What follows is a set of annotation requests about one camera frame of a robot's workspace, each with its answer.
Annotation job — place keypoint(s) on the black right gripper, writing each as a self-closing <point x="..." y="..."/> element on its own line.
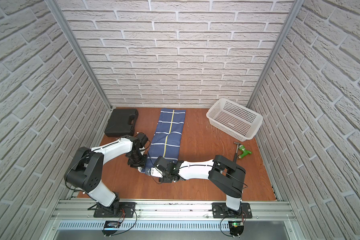
<point x="163" y="180"/>

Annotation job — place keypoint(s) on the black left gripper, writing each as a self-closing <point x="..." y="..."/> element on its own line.
<point x="137" y="160"/>

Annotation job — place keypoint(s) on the blue plaid pillowcase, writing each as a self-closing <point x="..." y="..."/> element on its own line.
<point x="166" y="141"/>

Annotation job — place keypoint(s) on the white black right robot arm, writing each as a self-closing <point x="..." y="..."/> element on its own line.
<point x="225" y="174"/>

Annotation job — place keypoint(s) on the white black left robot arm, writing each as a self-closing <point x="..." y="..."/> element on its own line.
<point x="85" y="170"/>

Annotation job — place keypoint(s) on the black plastic tool case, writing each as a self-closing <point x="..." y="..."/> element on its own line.
<point x="122" y="122"/>

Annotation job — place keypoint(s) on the green toy drill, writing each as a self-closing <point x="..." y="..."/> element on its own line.
<point x="244" y="151"/>

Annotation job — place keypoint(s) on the white perforated plastic basket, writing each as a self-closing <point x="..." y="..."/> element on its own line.
<point x="235" y="120"/>

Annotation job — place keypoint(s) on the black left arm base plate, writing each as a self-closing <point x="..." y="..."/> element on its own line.
<point x="117" y="210"/>

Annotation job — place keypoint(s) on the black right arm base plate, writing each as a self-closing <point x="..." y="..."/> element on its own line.
<point x="220" y="211"/>

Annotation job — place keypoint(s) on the hammer with dark handle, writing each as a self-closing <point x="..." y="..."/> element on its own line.
<point x="236" y="152"/>

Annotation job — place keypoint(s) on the left controller board with cables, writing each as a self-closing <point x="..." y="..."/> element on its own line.
<point x="112" y="228"/>

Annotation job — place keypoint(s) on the controller board with cables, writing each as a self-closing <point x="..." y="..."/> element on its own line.
<point x="112" y="228"/>
<point x="236" y="228"/>

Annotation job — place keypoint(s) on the aluminium front rail frame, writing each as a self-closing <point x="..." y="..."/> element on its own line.
<point x="171" y="220"/>

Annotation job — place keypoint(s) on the right controller board with cables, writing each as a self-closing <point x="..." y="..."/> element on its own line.
<point x="236" y="228"/>

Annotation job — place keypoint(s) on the left aluminium corner post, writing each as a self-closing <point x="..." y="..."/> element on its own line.
<point x="63" y="23"/>

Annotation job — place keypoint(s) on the aluminium corner post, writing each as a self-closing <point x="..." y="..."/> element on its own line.
<point x="292" y="15"/>
<point x="63" y="23"/>

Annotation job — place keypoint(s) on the right aluminium corner post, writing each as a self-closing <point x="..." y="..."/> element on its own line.
<point x="292" y="15"/>

